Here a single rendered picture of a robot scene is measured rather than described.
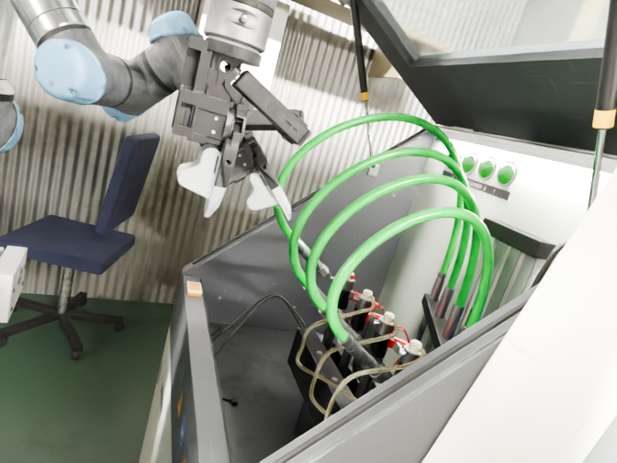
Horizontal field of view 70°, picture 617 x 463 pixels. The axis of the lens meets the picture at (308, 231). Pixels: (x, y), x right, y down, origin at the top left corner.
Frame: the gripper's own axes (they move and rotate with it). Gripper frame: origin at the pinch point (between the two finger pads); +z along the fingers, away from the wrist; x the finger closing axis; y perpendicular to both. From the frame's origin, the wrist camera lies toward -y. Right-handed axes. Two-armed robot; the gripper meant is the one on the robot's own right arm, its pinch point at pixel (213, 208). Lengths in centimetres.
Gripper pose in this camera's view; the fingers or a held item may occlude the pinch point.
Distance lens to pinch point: 60.0
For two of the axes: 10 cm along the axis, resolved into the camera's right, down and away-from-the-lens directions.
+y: -9.2, -1.8, -3.6
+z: -2.7, 9.3, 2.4
